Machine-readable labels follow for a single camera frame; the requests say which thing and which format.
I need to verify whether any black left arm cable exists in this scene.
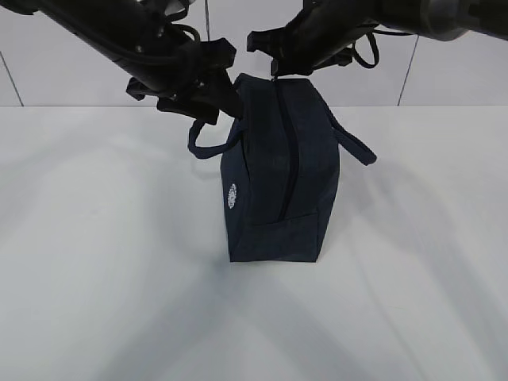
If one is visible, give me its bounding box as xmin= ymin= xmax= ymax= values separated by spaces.
xmin=134 ymin=7 xmax=199 ymax=67

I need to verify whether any dark blue lunch bag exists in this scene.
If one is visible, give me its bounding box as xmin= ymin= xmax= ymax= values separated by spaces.
xmin=188 ymin=74 xmax=377 ymax=263

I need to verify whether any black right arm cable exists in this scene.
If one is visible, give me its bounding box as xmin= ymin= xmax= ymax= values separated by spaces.
xmin=352 ymin=31 xmax=382 ymax=69

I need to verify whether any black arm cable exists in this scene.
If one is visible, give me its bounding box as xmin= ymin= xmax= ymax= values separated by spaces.
xmin=352 ymin=31 xmax=382 ymax=69
xmin=134 ymin=7 xmax=199 ymax=67

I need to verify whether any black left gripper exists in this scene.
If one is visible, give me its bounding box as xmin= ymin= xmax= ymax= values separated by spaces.
xmin=126 ymin=38 xmax=243 ymax=125

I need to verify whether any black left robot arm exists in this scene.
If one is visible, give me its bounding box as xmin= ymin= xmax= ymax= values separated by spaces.
xmin=1 ymin=0 xmax=243 ymax=125

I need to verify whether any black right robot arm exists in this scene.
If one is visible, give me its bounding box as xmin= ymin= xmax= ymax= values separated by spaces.
xmin=247 ymin=1 xmax=507 ymax=77

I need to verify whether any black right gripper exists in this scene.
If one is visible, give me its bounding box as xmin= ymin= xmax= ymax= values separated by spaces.
xmin=247 ymin=28 xmax=353 ymax=77

